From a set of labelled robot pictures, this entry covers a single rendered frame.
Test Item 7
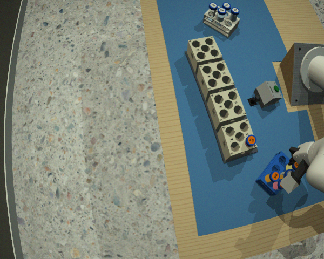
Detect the blue bench mat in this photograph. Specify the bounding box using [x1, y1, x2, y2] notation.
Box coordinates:
[157, 0, 324, 236]

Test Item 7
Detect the small grey sloped desk with green button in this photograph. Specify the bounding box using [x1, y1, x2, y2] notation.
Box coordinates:
[248, 81, 283, 108]

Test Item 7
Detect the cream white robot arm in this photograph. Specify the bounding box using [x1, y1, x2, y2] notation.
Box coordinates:
[280, 47, 324, 193]

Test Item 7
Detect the sample tube with blue cap and orange dot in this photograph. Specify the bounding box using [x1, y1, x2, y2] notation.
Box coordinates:
[245, 134, 257, 147]

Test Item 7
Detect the blue tube rack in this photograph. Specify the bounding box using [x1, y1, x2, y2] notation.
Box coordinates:
[256, 151, 290, 196]

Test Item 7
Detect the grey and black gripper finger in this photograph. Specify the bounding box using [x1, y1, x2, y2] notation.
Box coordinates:
[288, 147, 299, 166]

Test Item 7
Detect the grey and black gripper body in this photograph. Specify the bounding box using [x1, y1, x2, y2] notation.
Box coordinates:
[293, 141, 314, 166]

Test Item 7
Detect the beige tube rack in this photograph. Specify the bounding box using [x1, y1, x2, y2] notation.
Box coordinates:
[203, 10, 240, 38]

